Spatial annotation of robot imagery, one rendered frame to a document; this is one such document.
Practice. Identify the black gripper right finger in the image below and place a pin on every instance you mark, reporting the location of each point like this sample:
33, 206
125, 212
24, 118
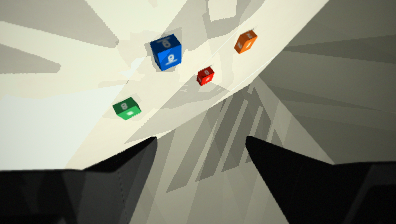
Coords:
310, 191

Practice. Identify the red block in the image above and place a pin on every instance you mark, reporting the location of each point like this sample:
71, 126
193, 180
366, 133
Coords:
204, 76

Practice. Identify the green block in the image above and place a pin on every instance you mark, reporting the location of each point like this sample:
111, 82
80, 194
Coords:
127, 108

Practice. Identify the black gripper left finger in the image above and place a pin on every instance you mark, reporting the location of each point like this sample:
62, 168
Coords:
104, 193

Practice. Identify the orange block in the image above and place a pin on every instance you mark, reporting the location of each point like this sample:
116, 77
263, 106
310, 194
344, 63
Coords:
245, 41

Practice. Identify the blue block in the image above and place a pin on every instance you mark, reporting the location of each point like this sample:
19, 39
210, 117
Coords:
166, 52

